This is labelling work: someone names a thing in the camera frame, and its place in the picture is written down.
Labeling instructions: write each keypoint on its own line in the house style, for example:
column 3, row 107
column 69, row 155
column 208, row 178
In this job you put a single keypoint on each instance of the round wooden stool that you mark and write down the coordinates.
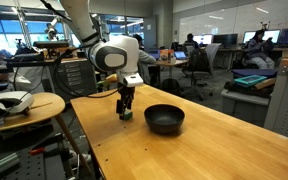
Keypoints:
column 47, row 104

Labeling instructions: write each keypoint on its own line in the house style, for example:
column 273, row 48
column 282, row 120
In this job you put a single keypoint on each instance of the small tripod gadget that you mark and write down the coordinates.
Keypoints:
column 265, row 25

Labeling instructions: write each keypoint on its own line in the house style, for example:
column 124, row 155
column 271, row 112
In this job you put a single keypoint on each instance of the black clamp orange tips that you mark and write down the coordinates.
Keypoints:
column 37, row 150

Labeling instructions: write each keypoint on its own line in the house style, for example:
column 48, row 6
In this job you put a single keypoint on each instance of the brown cardboard block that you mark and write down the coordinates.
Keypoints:
column 265, row 83

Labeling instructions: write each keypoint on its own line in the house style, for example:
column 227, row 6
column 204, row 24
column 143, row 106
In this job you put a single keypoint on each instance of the grey plastic storage bin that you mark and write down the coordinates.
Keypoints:
column 244, row 106

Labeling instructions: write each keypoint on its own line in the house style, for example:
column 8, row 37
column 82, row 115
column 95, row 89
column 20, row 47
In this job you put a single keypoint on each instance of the seated person purple jacket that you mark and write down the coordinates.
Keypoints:
column 257, row 50

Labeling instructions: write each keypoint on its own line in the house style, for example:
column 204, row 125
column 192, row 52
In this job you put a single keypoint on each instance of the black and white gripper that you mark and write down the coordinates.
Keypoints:
column 126, row 93

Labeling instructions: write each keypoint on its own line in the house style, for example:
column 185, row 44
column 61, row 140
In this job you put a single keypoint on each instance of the dark blue flat case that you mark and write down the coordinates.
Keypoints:
column 254, row 72

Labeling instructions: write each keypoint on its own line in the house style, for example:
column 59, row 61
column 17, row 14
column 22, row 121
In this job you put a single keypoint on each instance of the black perforated breadboard table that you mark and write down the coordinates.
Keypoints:
column 34, row 166

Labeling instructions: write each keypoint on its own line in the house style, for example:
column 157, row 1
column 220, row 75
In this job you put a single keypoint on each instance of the grey pegboard drawer cabinet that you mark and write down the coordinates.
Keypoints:
column 287, row 103

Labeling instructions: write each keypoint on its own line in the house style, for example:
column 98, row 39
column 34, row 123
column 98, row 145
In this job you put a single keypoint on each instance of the seated person dark top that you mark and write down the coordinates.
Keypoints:
column 190, row 41

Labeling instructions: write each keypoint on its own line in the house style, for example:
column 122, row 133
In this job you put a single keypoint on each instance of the black tray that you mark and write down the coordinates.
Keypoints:
column 240, row 90

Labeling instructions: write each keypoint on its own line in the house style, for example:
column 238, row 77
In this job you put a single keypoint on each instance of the white VR headset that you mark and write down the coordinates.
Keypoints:
column 14, row 99

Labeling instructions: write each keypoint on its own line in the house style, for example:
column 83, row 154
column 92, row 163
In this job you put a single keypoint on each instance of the round wooden meeting table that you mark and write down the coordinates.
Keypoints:
column 172, row 62

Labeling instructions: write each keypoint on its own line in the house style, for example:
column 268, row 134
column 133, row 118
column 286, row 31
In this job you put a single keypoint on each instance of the open laptop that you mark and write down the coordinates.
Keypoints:
column 180, row 54
column 154, row 54

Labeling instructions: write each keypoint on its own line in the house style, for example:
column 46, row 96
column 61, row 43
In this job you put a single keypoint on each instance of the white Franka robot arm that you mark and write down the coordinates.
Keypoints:
column 115, row 55

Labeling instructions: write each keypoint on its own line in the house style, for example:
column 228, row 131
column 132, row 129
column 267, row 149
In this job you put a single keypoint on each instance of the black bowl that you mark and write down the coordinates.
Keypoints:
column 164, row 120

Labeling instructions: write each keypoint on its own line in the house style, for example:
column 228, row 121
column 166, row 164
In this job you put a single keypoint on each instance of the green cube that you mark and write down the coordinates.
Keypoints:
column 128, row 116

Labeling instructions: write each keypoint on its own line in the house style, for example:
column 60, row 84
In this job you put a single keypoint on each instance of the teal rectangular frame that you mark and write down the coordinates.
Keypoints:
column 250, row 80

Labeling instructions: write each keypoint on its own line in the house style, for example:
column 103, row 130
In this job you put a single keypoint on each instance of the black stereo camera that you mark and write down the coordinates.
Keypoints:
column 50, row 44

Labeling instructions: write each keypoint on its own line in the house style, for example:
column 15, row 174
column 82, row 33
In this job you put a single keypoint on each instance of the grey mesh office chair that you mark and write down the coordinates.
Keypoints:
column 205, row 63

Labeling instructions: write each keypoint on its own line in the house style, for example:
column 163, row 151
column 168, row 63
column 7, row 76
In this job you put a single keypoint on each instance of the yellow green wrist camera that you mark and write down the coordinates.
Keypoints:
column 109, row 80

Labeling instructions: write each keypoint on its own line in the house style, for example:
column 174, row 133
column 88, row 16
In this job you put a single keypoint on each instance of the grey labelled drawer cabinet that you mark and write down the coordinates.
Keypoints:
column 72, row 78

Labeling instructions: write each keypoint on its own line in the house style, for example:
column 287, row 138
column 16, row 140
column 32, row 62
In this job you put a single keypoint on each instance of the black backpack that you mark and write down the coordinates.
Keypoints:
column 170, row 86

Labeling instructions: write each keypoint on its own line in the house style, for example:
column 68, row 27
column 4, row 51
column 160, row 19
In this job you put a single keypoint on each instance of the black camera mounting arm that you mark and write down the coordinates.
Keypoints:
column 24, row 62

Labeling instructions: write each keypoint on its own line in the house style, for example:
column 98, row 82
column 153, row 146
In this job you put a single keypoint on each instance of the aluminium extrusion bar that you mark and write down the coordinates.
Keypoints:
column 0, row 165

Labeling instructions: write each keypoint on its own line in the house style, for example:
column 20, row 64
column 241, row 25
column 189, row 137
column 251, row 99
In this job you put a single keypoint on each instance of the orange printed box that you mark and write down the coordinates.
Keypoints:
column 165, row 55

